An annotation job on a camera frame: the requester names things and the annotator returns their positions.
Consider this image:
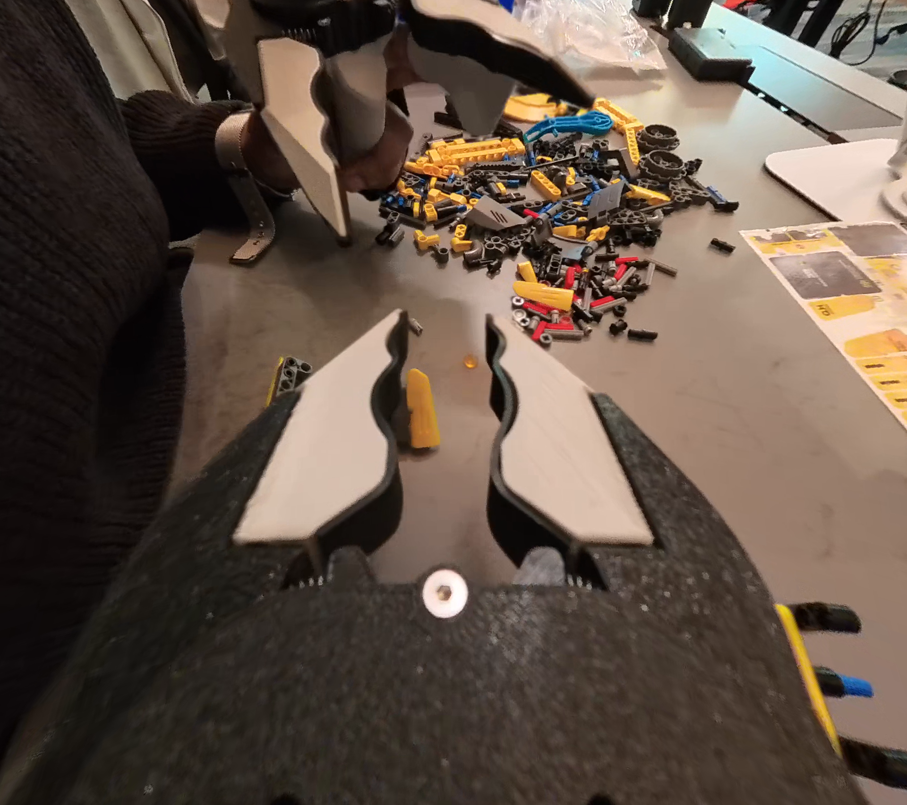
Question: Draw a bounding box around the white stand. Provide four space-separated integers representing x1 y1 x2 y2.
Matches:
764 138 907 221

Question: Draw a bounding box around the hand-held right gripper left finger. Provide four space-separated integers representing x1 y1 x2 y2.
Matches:
232 308 412 559

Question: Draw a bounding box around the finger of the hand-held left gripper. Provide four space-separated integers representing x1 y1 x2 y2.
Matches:
222 0 354 248
402 0 598 136

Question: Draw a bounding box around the black power adapter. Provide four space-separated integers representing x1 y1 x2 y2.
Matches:
669 26 753 80

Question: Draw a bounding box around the person's left hand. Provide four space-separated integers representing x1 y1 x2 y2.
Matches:
238 88 415 200

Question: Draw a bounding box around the clear plastic bag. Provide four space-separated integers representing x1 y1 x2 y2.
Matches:
513 0 668 74

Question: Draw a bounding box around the yellow panel grey beam piece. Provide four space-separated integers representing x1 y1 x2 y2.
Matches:
404 367 442 450
265 355 314 408

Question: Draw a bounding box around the blue brick separator tool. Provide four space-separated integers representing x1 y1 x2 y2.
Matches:
523 111 614 144

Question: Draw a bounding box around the printed instruction sheet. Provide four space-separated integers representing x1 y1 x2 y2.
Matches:
739 220 907 427

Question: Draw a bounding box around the pile of toy building pieces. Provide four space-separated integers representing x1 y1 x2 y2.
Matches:
372 91 741 347

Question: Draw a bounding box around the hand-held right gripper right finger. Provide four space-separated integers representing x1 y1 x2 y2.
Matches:
484 313 656 570

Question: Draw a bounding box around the small yellow toy assembly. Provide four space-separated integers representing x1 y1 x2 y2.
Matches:
774 600 907 788

